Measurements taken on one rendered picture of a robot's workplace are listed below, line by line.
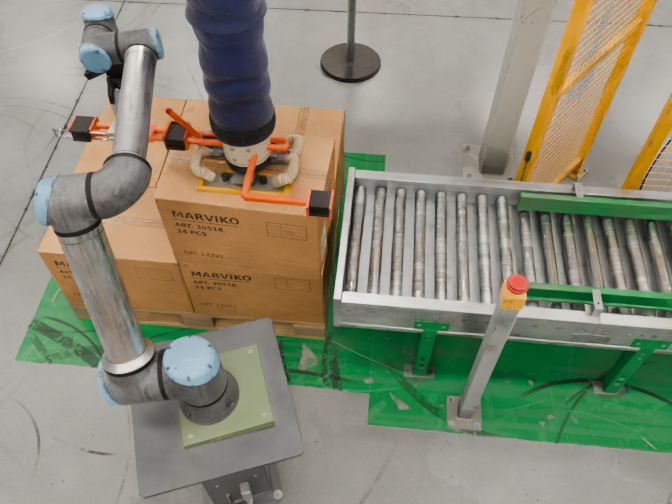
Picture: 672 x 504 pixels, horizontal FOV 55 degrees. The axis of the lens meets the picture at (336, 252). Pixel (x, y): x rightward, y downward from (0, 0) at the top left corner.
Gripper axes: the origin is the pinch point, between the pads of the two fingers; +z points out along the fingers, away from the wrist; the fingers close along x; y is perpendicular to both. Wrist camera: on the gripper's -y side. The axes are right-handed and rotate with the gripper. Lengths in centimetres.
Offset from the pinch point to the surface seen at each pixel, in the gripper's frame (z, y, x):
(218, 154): 19.6, 30.9, -2.0
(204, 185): 24.7, 27.4, -12.9
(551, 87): 15, 153, 43
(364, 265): 72, 87, -9
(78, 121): 11.6, -20.1, 1.1
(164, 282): 82, 2, -21
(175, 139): 11.4, 17.2, -4.1
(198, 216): 34.2, 25.2, -20.0
